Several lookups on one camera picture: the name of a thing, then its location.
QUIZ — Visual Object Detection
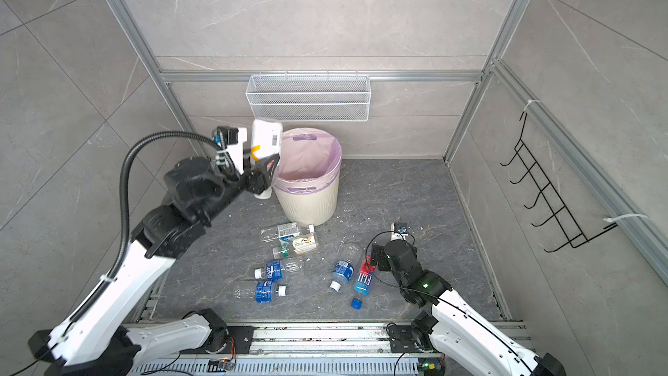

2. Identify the aluminium rail base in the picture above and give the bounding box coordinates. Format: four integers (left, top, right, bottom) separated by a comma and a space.
131, 322, 467, 375

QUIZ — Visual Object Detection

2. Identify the white wire mesh basket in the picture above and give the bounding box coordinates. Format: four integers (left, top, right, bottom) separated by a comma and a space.
245, 74, 372, 123

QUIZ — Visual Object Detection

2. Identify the white bottle orange logo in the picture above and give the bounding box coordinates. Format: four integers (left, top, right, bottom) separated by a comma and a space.
249, 118, 284, 200

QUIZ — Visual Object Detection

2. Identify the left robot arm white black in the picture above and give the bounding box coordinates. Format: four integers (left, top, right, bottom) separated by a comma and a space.
29, 155, 279, 375

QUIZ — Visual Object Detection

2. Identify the blue Fiji water bottle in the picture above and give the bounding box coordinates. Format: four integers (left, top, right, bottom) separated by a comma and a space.
354, 256, 376, 296

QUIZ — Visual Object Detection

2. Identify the cream ribbed waste bin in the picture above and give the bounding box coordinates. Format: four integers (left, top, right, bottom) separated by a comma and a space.
270, 126, 344, 228

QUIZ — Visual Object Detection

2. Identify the clear bottle blue label upright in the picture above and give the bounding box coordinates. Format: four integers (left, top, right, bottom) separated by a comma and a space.
330, 245, 362, 292

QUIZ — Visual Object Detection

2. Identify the black wire hook rack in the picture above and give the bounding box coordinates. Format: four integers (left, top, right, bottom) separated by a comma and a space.
500, 112, 618, 253

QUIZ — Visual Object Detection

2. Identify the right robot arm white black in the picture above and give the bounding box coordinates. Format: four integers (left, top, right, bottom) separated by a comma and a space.
367, 240, 566, 375

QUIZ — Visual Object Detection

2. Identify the crushed bottle blue label lower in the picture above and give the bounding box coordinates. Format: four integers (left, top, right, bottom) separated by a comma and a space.
233, 280, 287, 304

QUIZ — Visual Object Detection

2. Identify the pink bin liner bag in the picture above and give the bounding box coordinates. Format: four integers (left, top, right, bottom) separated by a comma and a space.
273, 127, 343, 194

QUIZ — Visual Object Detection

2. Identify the black corrugated cable hose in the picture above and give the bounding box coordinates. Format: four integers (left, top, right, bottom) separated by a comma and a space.
103, 131, 220, 283

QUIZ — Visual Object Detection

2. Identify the clear bottle white barcode label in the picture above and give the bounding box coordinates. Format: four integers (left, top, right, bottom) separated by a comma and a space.
260, 222, 302, 243

